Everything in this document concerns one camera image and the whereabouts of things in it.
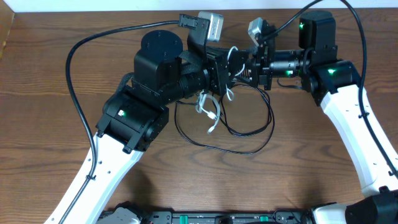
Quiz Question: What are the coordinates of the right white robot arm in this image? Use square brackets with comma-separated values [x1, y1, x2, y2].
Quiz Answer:
[248, 11, 397, 223]

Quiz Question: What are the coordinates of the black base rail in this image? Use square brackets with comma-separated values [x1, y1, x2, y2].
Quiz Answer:
[99, 210, 315, 224]

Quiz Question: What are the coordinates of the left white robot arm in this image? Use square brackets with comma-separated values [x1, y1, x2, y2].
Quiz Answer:
[48, 30, 249, 223]

